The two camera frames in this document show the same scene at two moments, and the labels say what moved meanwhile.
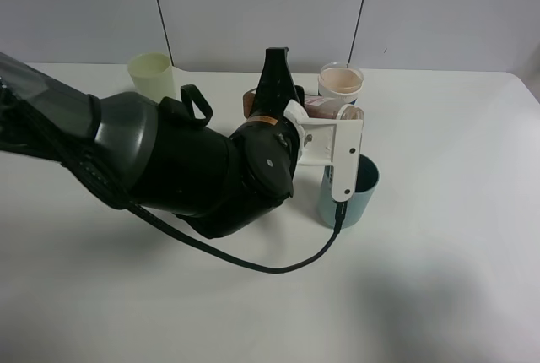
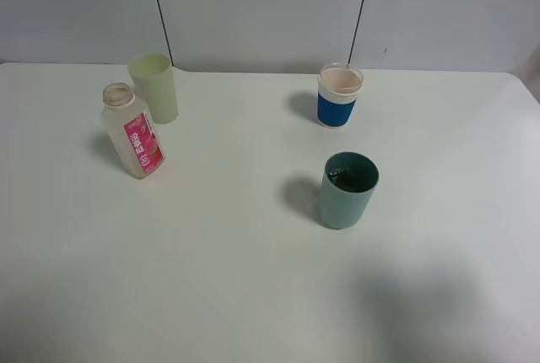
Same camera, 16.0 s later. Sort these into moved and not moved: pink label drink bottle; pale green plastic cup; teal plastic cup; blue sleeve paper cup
Moved: pink label drink bottle
Not moved: blue sleeve paper cup; pale green plastic cup; teal plastic cup
